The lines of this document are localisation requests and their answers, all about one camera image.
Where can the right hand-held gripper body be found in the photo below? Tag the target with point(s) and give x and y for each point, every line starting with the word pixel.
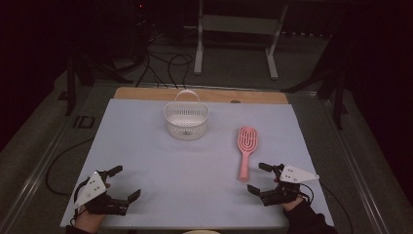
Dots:
pixel 293 175

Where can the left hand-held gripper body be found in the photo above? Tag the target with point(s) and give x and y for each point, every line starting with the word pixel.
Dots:
pixel 94 190

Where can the pink hairbrush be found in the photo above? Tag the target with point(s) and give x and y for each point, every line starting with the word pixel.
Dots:
pixel 246 143

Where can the white plastic basket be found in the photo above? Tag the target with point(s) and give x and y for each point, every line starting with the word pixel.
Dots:
pixel 186 123

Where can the person's right hand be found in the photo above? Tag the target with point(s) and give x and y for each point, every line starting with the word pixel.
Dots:
pixel 292 204

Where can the person's left hand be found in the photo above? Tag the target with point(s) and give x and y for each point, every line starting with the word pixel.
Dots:
pixel 88 221

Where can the pale round object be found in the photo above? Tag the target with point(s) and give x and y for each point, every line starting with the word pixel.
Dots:
pixel 201 232

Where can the black metal stand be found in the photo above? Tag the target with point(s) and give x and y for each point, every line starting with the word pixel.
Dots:
pixel 339 97
pixel 71 84

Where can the white metal stand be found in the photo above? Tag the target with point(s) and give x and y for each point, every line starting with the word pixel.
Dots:
pixel 238 24

